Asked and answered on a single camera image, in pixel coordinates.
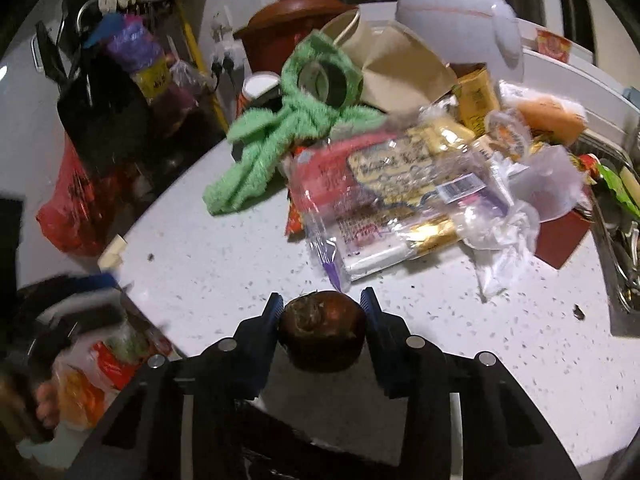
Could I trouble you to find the metal utensils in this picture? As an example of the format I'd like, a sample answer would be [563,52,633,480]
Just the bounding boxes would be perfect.
[607,220,640,306]

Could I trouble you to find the brown paper bag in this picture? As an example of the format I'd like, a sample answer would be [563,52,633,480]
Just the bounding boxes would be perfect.
[320,10,458,111]

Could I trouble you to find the bagged bread loaf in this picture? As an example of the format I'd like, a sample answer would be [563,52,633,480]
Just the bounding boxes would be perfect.
[500,80,588,146]

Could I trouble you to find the white rice cooker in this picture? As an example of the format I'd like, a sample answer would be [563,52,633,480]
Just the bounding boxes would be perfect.
[395,0,526,83]

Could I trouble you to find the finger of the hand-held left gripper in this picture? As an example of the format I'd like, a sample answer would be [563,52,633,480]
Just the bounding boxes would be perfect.
[119,292,170,342]
[60,271,121,293]

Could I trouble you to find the white crumpled plastic bag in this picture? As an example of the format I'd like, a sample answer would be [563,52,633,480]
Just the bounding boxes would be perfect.
[462,145,593,301]

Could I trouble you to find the clear printed plastic bag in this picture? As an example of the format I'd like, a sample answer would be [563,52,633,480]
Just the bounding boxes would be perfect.
[287,125,516,293]

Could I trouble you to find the black bag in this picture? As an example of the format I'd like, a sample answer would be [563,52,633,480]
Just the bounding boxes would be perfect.
[57,55,151,171]

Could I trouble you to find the person's left hand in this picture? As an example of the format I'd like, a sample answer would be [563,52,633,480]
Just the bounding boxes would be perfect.
[36,381,62,430]

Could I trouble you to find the small cream block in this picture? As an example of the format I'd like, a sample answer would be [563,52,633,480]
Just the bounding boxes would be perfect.
[97,235,128,270]

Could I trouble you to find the red plastic bag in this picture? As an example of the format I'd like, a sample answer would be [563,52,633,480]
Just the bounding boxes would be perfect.
[36,135,126,256]

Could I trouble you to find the purple plastic bag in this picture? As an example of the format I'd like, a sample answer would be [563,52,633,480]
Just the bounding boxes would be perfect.
[105,15,173,103]

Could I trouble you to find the dark brown round fruit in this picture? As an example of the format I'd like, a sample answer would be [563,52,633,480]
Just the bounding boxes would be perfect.
[277,290,367,372]

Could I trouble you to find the dark red box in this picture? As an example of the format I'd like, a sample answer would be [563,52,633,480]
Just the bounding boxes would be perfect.
[535,210,593,268]

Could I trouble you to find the tape roll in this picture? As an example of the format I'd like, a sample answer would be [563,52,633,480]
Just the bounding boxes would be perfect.
[297,57,348,108]

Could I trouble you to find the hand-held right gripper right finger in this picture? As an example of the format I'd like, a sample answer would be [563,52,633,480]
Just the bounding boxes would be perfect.
[360,286,583,480]

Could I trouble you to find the mint green fluffy cloth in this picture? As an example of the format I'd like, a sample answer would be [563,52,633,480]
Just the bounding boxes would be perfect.
[202,30,388,216]

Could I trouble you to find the orange red snack packet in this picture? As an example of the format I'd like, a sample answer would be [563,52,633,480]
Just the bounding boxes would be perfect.
[570,152,603,186]

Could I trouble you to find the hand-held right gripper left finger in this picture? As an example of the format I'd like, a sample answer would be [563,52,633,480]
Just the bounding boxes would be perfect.
[65,292,286,480]

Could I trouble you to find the orange white plastic bag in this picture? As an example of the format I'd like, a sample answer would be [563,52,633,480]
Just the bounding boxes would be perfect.
[52,320,173,431]

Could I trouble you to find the green packet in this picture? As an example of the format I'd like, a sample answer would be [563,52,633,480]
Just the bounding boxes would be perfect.
[595,162,640,221]

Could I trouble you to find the yellow broom handle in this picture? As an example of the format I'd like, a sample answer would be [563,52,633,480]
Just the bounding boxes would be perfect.
[172,0,231,133]

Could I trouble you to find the brown clay pot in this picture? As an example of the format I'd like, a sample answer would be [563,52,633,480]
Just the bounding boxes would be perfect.
[233,0,358,73]

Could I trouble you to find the metal sink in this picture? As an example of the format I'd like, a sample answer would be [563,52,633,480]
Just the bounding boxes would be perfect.
[575,130,640,336]

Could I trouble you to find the blue cloth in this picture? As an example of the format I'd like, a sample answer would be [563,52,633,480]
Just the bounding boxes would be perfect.
[82,12,126,49]

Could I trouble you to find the white power strip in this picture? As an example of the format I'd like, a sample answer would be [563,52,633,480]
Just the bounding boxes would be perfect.
[207,7,243,68]

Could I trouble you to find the red noodle cup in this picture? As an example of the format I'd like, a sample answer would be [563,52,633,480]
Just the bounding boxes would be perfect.
[536,27,573,63]

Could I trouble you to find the yellow packet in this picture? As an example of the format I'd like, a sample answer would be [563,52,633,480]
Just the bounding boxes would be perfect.
[452,62,501,133]

